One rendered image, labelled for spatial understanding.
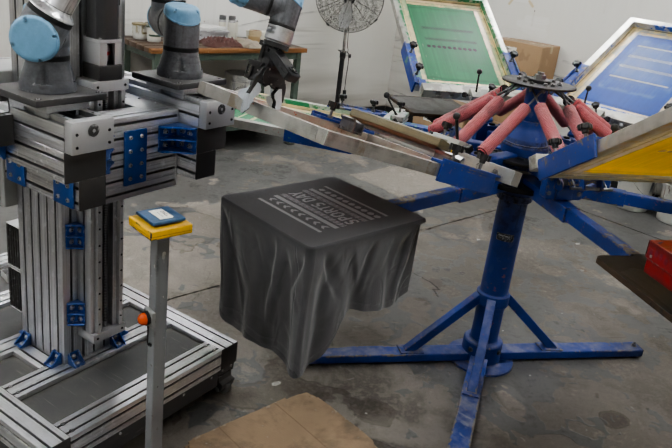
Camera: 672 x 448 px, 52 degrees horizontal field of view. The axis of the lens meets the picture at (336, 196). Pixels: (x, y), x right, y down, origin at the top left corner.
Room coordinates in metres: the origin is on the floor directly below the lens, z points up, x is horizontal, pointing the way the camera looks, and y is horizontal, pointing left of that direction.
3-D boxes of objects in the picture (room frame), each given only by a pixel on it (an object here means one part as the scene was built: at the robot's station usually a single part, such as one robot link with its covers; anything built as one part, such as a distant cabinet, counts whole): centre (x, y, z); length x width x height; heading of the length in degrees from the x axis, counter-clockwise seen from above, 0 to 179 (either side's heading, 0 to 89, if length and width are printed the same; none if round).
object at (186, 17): (2.30, 0.58, 1.42); 0.13 x 0.12 x 0.14; 34
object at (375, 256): (1.88, -0.12, 0.74); 0.46 x 0.04 x 0.42; 135
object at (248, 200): (2.03, 0.03, 0.95); 0.48 x 0.44 x 0.01; 135
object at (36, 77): (1.87, 0.83, 1.31); 0.15 x 0.15 x 0.10
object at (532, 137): (2.81, -0.76, 0.67); 0.39 x 0.39 x 1.35
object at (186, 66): (2.29, 0.57, 1.31); 0.15 x 0.15 x 0.10
